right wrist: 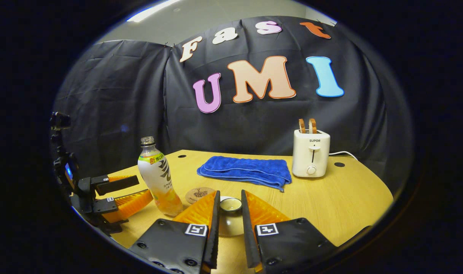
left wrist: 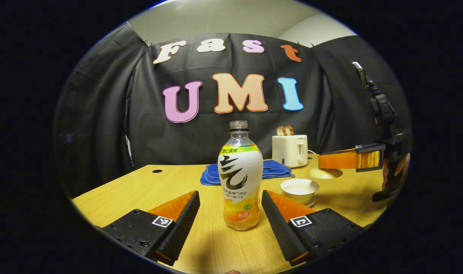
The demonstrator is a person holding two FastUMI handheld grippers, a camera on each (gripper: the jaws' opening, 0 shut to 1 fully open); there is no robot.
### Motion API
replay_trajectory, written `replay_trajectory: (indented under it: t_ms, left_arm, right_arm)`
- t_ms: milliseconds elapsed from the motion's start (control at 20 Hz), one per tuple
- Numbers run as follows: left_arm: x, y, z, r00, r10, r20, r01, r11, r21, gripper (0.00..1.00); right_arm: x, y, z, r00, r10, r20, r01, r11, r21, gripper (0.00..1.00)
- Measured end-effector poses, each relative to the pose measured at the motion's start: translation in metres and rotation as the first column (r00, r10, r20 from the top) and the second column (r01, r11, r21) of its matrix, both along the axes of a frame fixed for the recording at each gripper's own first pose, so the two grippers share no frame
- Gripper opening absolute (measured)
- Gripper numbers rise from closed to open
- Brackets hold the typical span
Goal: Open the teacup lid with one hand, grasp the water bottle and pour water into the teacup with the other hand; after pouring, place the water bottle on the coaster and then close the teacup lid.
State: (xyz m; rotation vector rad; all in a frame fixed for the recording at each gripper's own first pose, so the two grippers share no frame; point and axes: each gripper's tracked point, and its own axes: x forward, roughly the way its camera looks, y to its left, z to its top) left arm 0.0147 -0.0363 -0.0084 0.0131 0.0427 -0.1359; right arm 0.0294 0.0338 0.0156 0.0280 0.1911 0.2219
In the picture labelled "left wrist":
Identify black backdrop cloth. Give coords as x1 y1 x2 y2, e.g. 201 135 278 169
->
54 23 412 194

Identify white saucer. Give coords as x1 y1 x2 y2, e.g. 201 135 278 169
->
290 197 318 208

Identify white teacup lid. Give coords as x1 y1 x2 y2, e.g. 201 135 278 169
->
309 167 343 180

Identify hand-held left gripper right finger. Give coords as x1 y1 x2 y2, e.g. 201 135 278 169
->
261 190 367 267

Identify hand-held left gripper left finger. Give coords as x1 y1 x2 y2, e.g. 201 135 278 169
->
102 190 200 266

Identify blue towel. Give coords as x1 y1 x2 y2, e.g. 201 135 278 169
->
200 160 295 186

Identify plastic water bottle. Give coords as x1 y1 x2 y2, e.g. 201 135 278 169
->
218 121 264 231

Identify cream toaster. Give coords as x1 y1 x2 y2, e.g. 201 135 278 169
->
272 135 309 168

